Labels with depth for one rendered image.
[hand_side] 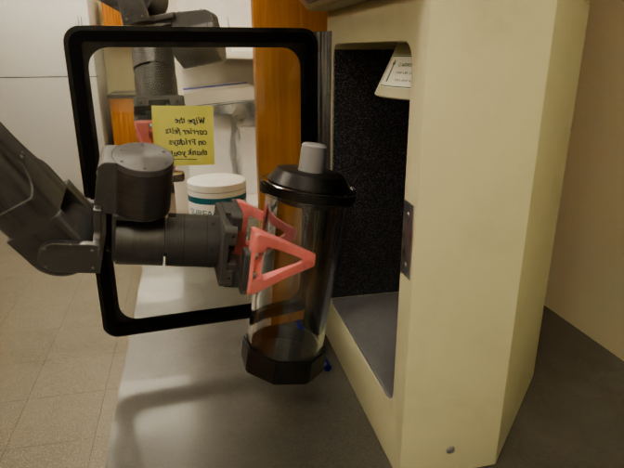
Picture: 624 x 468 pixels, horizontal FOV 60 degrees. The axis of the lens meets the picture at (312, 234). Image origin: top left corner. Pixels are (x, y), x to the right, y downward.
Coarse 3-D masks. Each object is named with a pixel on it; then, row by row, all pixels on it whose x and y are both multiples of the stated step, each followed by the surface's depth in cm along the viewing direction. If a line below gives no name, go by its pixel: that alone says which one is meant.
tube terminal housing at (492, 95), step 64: (384, 0) 50; (448, 0) 41; (512, 0) 43; (576, 0) 51; (448, 64) 43; (512, 64) 44; (576, 64) 58; (448, 128) 45; (512, 128) 46; (448, 192) 47; (512, 192) 48; (448, 256) 49; (512, 256) 50; (448, 320) 51; (512, 320) 53; (448, 384) 53; (512, 384) 58; (384, 448) 60; (448, 448) 56
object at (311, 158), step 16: (304, 144) 58; (320, 144) 59; (304, 160) 58; (320, 160) 58; (272, 176) 58; (288, 176) 56; (304, 176) 56; (320, 176) 57; (336, 176) 58; (320, 192) 56; (336, 192) 57
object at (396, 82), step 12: (396, 48) 57; (408, 48) 54; (396, 60) 55; (408, 60) 54; (384, 72) 58; (396, 72) 55; (408, 72) 53; (384, 84) 56; (396, 84) 54; (408, 84) 53; (384, 96) 56; (396, 96) 54; (408, 96) 53
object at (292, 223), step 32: (352, 192) 59; (288, 224) 57; (320, 224) 57; (288, 256) 58; (320, 256) 58; (288, 288) 59; (320, 288) 60; (256, 320) 62; (288, 320) 60; (320, 320) 61; (288, 352) 61; (320, 352) 64
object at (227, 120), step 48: (144, 48) 64; (192, 48) 66; (240, 48) 67; (96, 96) 64; (144, 96) 66; (192, 96) 67; (240, 96) 69; (288, 96) 71; (192, 144) 69; (240, 144) 71; (288, 144) 73; (192, 192) 71; (240, 192) 73; (144, 288) 73; (192, 288) 75
